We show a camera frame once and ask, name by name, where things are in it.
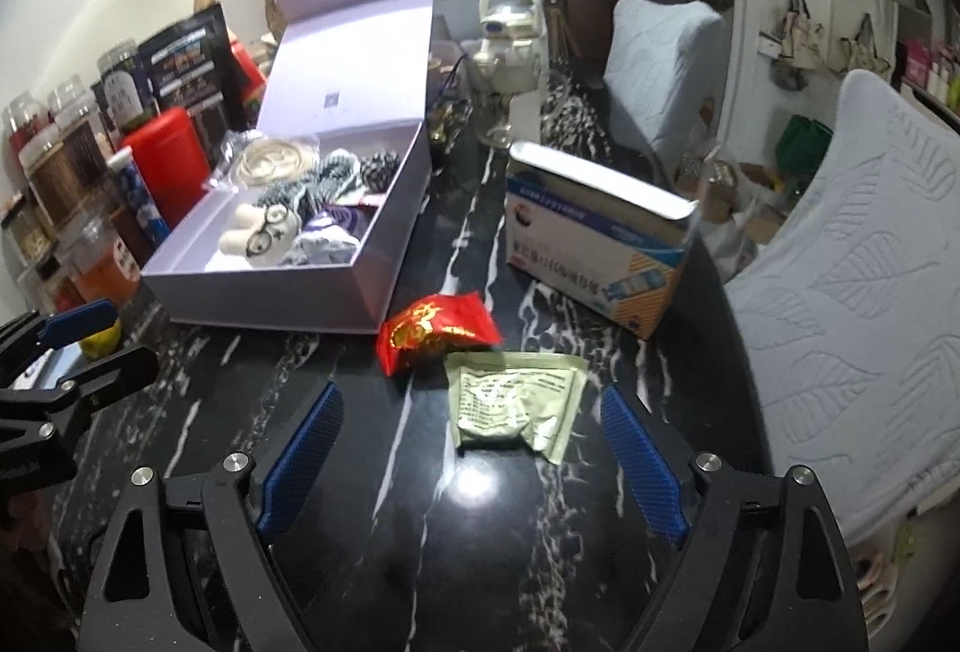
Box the black white striped sock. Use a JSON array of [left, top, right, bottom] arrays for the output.
[[360, 148, 402, 192], [251, 149, 357, 218]]

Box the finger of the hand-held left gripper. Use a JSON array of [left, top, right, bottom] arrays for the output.
[[0, 299, 122, 353], [0, 344, 160, 432]]

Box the row of colourful bottles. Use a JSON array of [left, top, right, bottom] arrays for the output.
[[904, 37, 960, 113]]

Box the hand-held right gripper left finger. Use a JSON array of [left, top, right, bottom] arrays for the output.
[[75, 380, 346, 652]]

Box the red carton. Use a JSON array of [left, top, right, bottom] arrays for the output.
[[229, 38, 267, 105]]

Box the green bag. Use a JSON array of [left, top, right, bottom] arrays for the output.
[[776, 115, 833, 180]]

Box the red plastic canister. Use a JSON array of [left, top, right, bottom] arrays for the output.
[[120, 106, 212, 229]]

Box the clear jar red content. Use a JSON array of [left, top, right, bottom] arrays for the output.
[[2, 91, 61, 150]]

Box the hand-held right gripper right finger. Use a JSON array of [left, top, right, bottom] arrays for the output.
[[600, 384, 871, 652]]

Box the lavender gift box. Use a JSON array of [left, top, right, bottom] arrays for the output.
[[141, 0, 436, 334]]

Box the white quilted chair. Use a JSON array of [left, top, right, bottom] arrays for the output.
[[604, 0, 727, 173], [724, 68, 960, 548]]

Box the clear jar orange content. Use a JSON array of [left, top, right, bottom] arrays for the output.
[[56, 220, 143, 304]]

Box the white astronaut figurine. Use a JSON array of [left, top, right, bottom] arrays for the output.
[[469, 32, 545, 94]]

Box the red snack packet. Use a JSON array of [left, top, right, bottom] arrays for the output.
[[375, 292, 502, 377]]

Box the blue white cardboard box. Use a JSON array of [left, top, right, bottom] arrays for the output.
[[504, 140, 702, 342]]

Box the white plush toy with glasses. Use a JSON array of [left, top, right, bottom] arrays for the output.
[[217, 202, 301, 267]]

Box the cat print tote bag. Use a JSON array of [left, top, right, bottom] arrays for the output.
[[829, 14, 893, 75], [761, 0, 826, 90]]

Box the clear jar brown content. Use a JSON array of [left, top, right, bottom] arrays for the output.
[[49, 76, 121, 210]]

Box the black printed snack bag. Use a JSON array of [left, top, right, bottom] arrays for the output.
[[137, 2, 248, 131]]

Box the white cable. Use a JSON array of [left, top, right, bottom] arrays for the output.
[[225, 136, 320, 186]]

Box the green foil packet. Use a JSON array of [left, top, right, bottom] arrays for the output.
[[444, 352, 590, 465]]

